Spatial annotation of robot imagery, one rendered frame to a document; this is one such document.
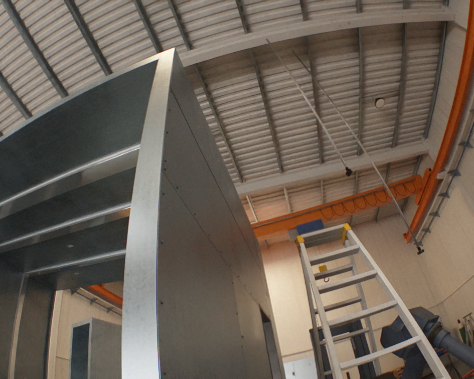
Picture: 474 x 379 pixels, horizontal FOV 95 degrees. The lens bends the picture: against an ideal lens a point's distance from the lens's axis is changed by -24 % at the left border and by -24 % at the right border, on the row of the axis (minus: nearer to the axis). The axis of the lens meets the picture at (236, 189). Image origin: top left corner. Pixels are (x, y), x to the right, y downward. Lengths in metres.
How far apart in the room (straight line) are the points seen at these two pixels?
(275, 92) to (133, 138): 6.23
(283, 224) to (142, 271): 9.46
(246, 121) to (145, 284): 7.87
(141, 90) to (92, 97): 0.34
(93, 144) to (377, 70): 7.78
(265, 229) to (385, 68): 6.62
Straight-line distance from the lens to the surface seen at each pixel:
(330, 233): 1.89
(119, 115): 2.04
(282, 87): 7.92
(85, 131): 2.19
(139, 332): 0.69
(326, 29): 6.81
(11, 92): 8.74
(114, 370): 6.17
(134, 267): 0.75
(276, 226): 10.09
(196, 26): 7.03
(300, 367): 8.11
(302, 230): 9.79
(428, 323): 2.56
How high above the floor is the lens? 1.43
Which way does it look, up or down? 41 degrees up
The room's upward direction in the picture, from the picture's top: 10 degrees counter-clockwise
